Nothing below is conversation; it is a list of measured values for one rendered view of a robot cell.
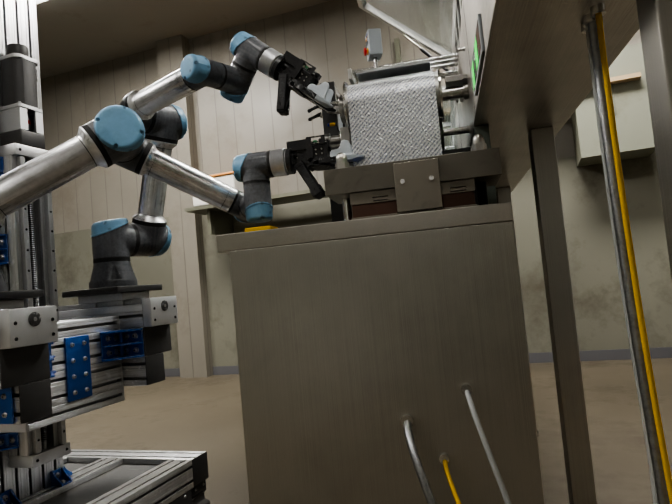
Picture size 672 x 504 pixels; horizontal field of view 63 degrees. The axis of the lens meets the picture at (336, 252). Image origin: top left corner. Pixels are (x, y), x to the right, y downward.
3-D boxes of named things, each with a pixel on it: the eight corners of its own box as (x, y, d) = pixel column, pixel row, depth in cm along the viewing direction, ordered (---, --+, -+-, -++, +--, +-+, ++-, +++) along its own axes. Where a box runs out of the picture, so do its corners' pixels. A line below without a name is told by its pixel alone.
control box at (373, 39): (363, 62, 214) (360, 37, 215) (380, 61, 214) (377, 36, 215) (365, 54, 207) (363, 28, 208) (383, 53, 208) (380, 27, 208)
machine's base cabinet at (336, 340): (383, 395, 369) (371, 267, 374) (482, 390, 356) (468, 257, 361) (256, 638, 122) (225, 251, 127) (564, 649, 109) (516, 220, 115)
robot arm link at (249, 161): (242, 187, 159) (240, 157, 159) (279, 182, 156) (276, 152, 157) (232, 182, 151) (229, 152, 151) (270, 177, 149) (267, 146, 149)
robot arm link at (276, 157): (270, 174, 149) (279, 179, 157) (286, 172, 148) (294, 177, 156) (268, 147, 149) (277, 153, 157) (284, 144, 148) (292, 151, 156)
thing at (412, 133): (355, 185, 148) (349, 118, 149) (444, 174, 144) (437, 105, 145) (355, 185, 148) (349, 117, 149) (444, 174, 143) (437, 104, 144)
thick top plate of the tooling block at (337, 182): (338, 204, 145) (336, 181, 145) (495, 185, 137) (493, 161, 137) (325, 195, 129) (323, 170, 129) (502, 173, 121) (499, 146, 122)
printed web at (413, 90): (377, 238, 185) (363, 90, 188) (448, 230, 181) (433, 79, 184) (359, 228, 147) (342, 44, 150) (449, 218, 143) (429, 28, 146)
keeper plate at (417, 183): (398, 213, 126) (393, 165, 126) (442, 208, 124) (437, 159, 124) (397, 211, 123) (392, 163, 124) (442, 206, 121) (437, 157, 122)
